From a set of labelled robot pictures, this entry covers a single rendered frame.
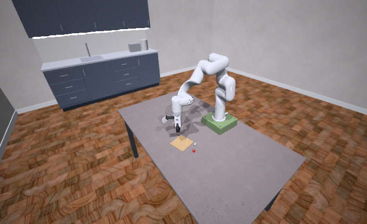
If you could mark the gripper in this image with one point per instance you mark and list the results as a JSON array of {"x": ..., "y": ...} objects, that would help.
[{"x": 177, "y": 123}]

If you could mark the tan flat mat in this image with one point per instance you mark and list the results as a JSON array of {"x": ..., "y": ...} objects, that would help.
[{"x": 181, "y": 143}]

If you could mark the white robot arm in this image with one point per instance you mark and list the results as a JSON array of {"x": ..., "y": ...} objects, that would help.
[{"x": 217, "y": 64}]

